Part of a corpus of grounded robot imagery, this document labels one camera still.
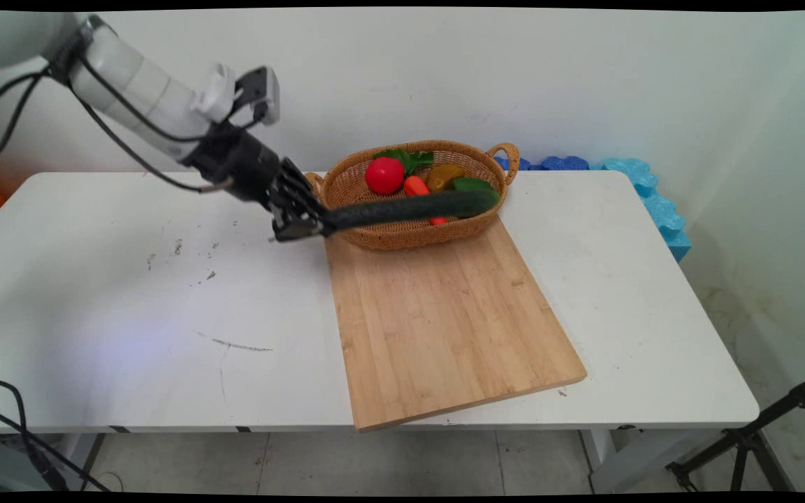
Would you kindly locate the white table leg frame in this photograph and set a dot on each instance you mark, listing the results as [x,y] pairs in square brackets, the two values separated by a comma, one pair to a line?
[640,454]

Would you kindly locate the wooden cutting board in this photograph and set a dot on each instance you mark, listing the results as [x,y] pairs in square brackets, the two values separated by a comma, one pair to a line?
[444,321]

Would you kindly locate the red toy tomato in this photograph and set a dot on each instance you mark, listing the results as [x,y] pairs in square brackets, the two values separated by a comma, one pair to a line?
[384,175]

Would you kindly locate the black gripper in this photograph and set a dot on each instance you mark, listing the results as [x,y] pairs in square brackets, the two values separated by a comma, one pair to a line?
[238,164]

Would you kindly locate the orange toy carrot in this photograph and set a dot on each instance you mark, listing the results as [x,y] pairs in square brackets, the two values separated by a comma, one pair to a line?
[415,186]

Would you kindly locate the light blue foam block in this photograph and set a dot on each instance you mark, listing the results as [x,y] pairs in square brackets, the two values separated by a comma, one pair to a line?
[661,209]

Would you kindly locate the green toy leafy vegetable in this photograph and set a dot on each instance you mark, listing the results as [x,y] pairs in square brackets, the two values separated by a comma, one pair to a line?
[413,159]

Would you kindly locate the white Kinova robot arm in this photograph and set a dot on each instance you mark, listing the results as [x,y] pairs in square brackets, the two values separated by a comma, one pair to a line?
[130,87]

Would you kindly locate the dark green toy cucumber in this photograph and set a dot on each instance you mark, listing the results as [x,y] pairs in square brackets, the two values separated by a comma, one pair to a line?
[409,208]

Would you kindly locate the yellow toy bell pepper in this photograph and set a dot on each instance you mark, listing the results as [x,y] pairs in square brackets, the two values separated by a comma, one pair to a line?
[442,177]

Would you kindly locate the black tripod stand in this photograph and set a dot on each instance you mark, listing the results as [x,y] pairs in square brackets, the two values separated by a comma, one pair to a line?
[745,440]

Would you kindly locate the dark blue foam block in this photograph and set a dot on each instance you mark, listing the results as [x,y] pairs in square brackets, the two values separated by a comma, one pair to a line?
[564,163]
[521,165]

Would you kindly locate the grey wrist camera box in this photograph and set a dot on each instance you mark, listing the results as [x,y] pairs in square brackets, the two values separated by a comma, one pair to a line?
[263,87]

